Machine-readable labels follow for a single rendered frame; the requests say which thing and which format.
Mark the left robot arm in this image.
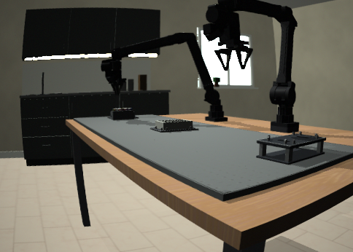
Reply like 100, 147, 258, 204
203, 0, 299, 127

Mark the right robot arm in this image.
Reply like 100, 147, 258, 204
101, 33, 228, 121

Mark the white grid rack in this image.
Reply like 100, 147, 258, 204
155, 119, 193, 130

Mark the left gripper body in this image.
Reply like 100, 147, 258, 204
217, 26, 249, 51

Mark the grey curved work surface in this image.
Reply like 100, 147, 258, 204
74, 114, 353, 202

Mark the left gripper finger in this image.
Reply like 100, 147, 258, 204
234, 47, 253, 70
214, 50, 232, 71

